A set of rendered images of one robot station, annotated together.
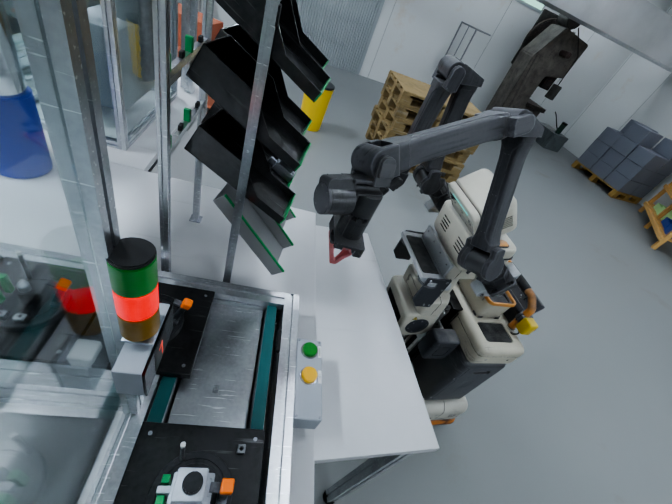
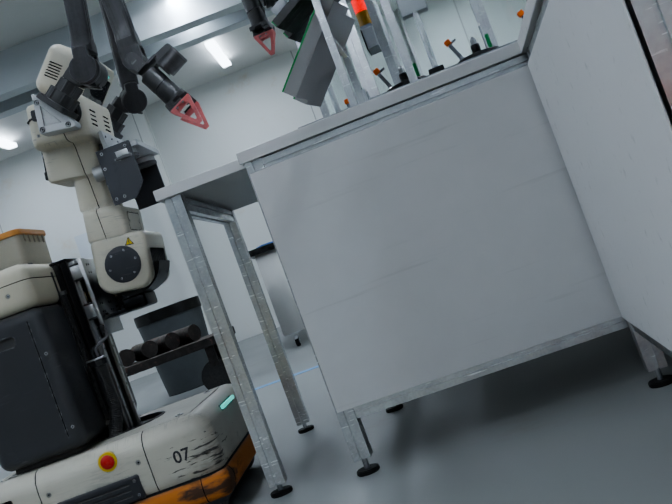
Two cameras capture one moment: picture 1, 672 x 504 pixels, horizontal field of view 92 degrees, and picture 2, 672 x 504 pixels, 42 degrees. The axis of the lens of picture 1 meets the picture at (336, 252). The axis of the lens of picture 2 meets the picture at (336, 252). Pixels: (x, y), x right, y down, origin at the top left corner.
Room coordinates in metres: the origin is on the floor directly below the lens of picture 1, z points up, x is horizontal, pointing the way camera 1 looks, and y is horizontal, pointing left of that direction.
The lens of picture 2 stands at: (3.07, 1.33, 0.51)
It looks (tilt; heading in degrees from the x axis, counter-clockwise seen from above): 1 degrees up; 208
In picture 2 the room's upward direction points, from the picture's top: 20 degrees counter-clockwise
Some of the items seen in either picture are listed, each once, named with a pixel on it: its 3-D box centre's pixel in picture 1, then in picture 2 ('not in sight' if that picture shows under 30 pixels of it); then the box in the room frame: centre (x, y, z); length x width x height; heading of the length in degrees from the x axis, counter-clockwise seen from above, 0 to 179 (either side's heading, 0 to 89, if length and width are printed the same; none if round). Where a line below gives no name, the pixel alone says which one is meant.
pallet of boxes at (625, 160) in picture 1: (627, 159); not in sight; (8.43, -5.00, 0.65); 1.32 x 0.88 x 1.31; 26
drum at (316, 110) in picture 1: (314, 105); not in sight; (4.22, 1.05, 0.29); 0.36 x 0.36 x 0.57
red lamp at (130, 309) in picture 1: (136, 294); (359, 5); (0.22, 0.21, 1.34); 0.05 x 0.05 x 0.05
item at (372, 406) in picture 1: (303, 309); (295, 166); (0.70, 0.02, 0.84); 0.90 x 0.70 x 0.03; 26
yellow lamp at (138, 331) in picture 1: (139, 316); (364, 19); (0.22, 0.21, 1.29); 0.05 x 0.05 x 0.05
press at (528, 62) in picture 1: (537, 78); not in sight; (9.02, -2.45, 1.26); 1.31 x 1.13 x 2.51; 116
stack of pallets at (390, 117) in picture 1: (422, 128); not in sight; (4.67, -0.36, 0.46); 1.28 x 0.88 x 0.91; 113
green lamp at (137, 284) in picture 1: (133, 269); not in sight; (0.22, 0.21, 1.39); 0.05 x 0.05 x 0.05
